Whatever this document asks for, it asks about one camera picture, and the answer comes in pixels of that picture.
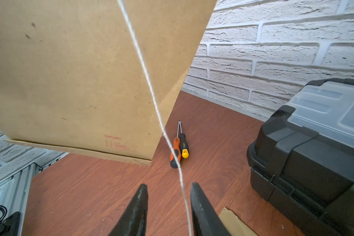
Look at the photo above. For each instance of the orange black screwdriver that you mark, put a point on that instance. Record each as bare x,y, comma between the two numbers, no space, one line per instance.
176,156

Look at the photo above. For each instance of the black grey plastic toolbox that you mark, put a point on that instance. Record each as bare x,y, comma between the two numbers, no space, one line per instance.
302,161

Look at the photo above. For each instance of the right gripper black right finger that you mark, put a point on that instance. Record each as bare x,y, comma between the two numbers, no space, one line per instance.
205,220

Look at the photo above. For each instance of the black yellow screwdriver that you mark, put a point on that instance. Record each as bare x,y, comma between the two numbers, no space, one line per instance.
183,145

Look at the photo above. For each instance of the brown kraft file bag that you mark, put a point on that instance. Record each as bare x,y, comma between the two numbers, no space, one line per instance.
95,78
234,225

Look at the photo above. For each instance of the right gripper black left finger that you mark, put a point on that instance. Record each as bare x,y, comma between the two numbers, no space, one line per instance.
133,222

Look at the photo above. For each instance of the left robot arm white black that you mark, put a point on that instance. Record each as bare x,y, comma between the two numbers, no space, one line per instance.
9,226

